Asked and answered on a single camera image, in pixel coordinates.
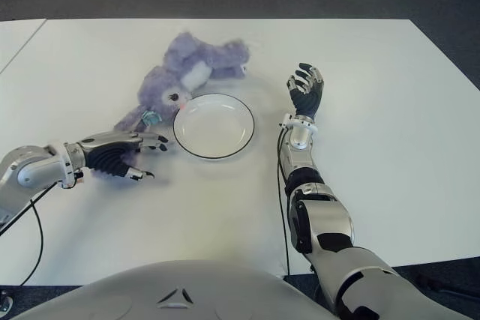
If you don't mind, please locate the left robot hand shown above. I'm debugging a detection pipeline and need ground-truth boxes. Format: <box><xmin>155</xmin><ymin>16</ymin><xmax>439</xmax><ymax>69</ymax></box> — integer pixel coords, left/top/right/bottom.
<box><xmin>76</xmin><ymin>130</ymin><xmax>170</xmax><ymax>182</ymax></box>

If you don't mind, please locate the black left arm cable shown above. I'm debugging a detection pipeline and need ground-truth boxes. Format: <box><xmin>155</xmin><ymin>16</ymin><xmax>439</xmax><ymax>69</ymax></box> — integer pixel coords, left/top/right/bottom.
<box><xmin>0</xmin><ymin>181</ymin><xmax>65</xmax><ymax>286</ymax></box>

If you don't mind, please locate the purple plush bunny doll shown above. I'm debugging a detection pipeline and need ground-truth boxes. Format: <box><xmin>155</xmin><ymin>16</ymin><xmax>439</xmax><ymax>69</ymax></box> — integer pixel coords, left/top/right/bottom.
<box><xmin>88</xmin><ymin>34</ymin><xmax>251</xmax><ymax>179</ymax></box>

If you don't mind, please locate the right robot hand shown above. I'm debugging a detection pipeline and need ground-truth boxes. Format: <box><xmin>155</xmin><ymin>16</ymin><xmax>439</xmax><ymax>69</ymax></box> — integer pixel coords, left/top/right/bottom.
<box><xmin>286</xmin><ymin>61</ymin><xmax>326</xmax><ymax>117</ymax></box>

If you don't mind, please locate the white plate black rim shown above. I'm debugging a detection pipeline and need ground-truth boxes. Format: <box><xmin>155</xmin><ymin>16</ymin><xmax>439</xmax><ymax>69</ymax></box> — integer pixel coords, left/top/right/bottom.
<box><xmin>172</xmin><ymin>94</ymin><xmax>256</xmax><ymax>160</ymax></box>

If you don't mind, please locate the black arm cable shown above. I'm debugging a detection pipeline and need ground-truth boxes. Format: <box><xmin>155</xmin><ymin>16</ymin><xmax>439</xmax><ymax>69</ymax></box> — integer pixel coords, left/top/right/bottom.
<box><xmin>0</xmin><ymin>181</ymin><xmax>65</xmax><ymax>286</ymax></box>
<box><xmin>276</xmin><ymin>124</ymin><xmax>293</xmax><ymax>277</ymax></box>

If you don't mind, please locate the grey robot torso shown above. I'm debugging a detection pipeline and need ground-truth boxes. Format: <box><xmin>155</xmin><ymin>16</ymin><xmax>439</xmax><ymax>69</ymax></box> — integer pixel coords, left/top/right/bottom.
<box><xmin>52</xmin><ymin>259</ymin><xmax>338</xmax><ymax>320</ymax></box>

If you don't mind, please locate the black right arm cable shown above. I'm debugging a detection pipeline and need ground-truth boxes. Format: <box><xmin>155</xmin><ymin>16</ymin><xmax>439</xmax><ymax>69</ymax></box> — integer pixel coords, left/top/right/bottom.
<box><xmin>276</xmin><ymin>124</ymin><xmax>293</xmax><ymax>277</ymax></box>

